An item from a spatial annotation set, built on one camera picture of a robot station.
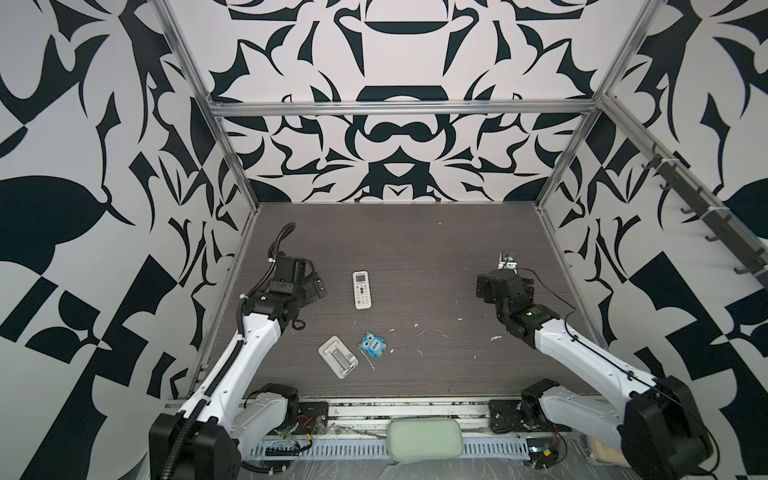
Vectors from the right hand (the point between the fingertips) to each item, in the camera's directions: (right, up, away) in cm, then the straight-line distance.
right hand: (503, 275), depth 85 cm
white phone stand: (-46, -22, -2) cm, 51 cm away
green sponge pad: (-24, -35, -16) cm, 45 cm away
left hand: (-55, -2, -3) cm, 55 cm away
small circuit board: (+4, -40, -14) cm, 42 cm away
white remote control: (-41, -6, +9) cm, 42 cm away
